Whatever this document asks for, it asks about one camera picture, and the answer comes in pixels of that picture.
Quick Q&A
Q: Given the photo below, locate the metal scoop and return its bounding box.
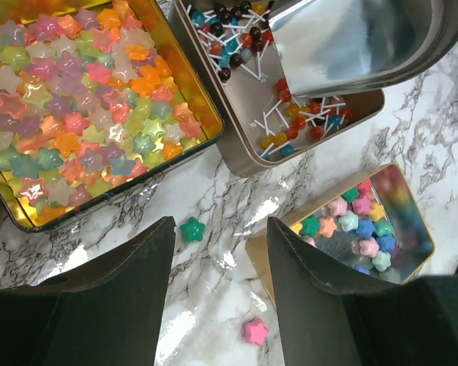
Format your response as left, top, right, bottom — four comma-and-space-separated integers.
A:
269, 0, 458, 97

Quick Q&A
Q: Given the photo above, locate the tin of mini lollipops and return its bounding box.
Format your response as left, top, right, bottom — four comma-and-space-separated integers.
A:
167, 0, 385, 178

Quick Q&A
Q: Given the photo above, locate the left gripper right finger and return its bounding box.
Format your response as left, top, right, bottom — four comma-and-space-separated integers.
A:
267, 217, 458, 365

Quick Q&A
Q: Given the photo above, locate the green star candy on table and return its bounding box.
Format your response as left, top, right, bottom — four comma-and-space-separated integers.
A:
180, 217, 205, 242

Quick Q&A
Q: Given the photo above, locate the tin of pastel star candies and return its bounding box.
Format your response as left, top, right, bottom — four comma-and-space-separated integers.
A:
245, 162, 435, 302

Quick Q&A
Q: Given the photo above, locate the tin of translucent star candies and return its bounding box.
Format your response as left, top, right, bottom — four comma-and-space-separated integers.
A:
0, 1, 224, 233

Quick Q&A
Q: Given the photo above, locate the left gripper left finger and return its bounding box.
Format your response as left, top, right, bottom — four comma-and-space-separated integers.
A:
0, 217, 176, 365

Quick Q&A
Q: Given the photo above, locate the pink star candy on table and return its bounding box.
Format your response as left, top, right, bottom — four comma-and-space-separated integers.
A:
244, 318, 269, 346

